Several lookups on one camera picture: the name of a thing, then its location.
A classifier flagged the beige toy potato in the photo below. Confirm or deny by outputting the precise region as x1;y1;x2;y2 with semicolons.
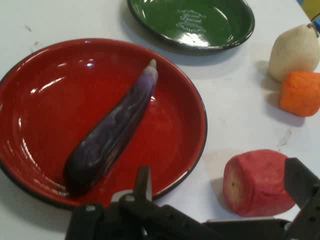
268;23;320;83

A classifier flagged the green enamel plate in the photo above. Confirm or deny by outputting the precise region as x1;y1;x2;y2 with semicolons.
126;0;256;50

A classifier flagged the purple toy eggplant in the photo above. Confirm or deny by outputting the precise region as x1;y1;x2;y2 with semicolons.
63;58;158;197

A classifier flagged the yellow giant building block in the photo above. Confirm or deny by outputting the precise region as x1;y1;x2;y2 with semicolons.
302;0;320;21

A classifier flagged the orange toy fruit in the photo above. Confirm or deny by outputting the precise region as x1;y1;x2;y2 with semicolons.
279;71;320;118

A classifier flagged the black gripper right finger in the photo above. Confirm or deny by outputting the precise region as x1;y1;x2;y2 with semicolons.
283;157;320;240

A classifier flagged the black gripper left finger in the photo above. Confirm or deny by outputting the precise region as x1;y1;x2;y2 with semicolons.
64;164;226;240

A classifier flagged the red toy apple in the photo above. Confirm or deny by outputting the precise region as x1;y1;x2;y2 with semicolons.
222;149;296;218

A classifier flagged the red enamel plate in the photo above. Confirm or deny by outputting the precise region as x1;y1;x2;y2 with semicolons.
0;38;208;210

